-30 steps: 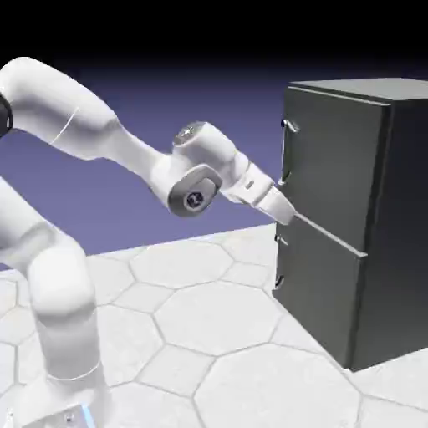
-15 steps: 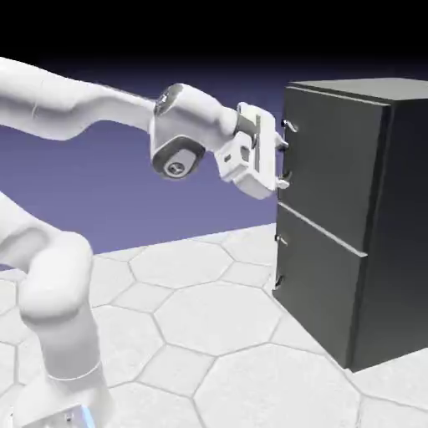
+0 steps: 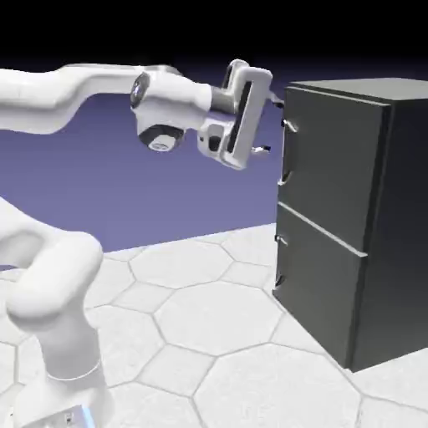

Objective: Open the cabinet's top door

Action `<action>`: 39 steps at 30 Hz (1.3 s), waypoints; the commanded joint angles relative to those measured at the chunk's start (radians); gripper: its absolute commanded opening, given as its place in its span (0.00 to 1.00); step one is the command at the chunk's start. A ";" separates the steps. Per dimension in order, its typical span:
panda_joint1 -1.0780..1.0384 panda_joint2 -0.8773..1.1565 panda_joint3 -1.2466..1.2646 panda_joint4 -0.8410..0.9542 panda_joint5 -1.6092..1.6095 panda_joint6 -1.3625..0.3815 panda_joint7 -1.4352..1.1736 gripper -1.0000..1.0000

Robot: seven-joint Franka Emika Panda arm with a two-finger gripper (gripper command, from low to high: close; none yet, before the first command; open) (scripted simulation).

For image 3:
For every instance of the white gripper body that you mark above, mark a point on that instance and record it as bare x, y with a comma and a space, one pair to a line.
254, 100

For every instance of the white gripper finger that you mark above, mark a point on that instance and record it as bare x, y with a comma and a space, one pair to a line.
260, 149
275, 99

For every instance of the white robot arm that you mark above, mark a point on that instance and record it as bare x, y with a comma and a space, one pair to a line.
167, 93

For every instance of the large dark grey cabinet door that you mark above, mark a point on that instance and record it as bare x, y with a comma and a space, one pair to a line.
331, 167

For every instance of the dark grey cabinet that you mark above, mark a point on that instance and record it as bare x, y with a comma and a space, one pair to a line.
351, 217

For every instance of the small dark grey cabinet door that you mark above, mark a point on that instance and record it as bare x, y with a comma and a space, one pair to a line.
317, 284

